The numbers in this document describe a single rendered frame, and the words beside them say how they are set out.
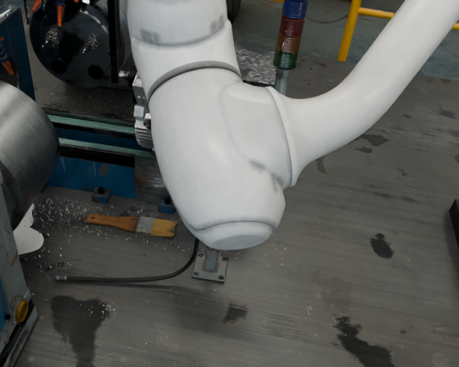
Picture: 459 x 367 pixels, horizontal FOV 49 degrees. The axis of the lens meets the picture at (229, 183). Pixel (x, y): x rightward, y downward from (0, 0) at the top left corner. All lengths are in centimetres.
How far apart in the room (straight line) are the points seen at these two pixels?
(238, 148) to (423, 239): 91
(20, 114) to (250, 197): 59
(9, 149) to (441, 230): 99
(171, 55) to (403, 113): 137
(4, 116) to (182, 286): 47
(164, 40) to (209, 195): 16
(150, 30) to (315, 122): 18
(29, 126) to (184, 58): 49
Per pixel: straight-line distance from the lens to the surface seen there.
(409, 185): 146
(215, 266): 106
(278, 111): 46
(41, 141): 95
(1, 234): 84
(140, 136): 112
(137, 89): 106
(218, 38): 51
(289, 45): 134
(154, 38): 50
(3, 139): 89
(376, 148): 157
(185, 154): 45
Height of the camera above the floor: 161
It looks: 39 degrees down
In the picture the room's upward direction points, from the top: 7 degrees clockwise
